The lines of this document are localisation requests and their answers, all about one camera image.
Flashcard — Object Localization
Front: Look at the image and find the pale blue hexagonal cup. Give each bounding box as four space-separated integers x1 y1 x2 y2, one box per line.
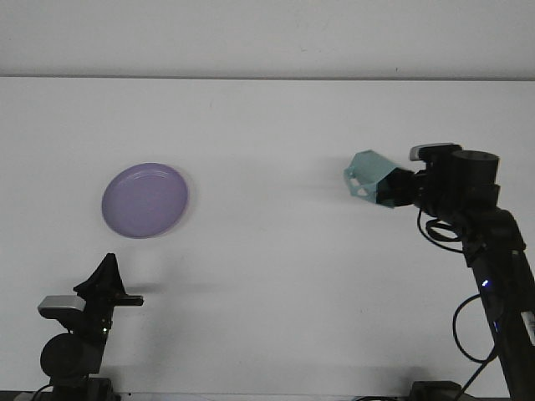
343 150 405 209

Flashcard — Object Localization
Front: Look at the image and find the lilac round plate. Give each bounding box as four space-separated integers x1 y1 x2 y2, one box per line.
101 161 190 240

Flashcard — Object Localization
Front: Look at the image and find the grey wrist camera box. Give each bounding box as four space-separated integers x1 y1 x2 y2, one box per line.
37 295 87 321
409 143 463 162

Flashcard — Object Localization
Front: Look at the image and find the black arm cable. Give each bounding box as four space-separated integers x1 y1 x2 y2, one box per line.
416 211 502 401
31 383 55 401

